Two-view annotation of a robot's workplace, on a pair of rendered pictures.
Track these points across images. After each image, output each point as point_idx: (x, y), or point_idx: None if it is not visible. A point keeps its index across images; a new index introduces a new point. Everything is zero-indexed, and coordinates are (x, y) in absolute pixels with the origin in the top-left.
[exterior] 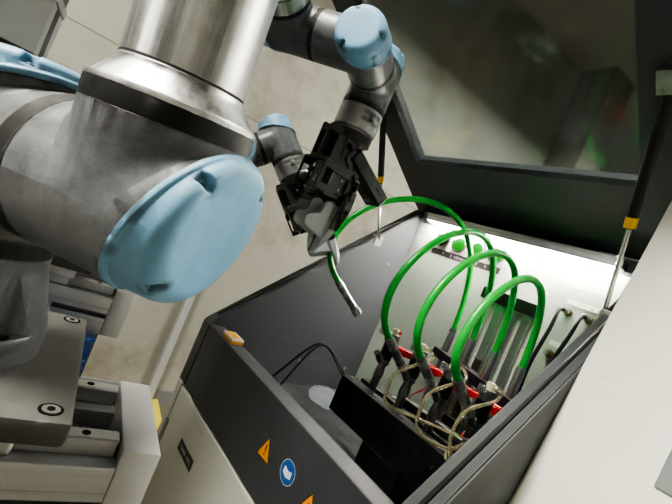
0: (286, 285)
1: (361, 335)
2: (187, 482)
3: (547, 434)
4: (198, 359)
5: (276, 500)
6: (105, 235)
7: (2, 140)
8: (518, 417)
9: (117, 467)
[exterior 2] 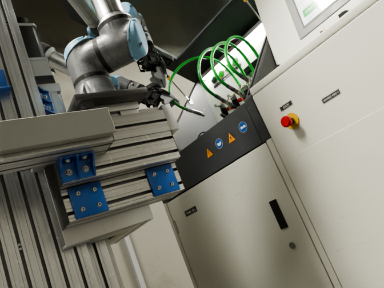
0: None
1: None
2: (200, 214)
3: (276, 63)
4: None
5: (224, 154)
6: (126, 39)
7: (95, 45)
8: (259, 62)
9: (162, 108)
